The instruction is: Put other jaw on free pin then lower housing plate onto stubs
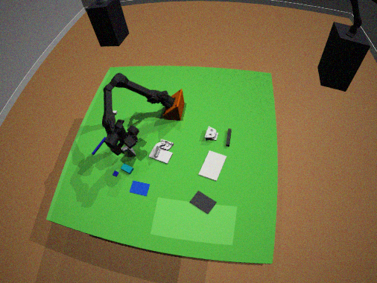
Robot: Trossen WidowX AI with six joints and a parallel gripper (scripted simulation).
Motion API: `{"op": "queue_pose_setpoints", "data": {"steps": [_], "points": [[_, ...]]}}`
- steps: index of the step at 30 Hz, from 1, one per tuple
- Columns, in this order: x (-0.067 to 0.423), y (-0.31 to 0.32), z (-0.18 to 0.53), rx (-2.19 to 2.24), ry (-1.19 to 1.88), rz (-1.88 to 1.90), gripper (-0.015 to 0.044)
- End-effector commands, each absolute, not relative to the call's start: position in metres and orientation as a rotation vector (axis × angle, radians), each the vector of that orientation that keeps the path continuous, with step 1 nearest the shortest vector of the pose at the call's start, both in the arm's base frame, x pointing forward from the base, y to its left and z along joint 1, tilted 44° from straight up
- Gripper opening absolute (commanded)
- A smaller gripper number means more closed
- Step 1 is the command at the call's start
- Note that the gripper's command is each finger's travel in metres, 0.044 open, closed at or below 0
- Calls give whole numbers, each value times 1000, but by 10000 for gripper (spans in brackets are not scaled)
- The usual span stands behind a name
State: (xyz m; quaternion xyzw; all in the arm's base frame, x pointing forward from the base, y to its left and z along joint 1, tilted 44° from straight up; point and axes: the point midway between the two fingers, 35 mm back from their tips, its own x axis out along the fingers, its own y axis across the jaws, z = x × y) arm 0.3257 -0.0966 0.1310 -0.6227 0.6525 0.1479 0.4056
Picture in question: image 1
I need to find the teal rectangular block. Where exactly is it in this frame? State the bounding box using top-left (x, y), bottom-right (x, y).
top-left (121, 164), bottom-right (134, 174)

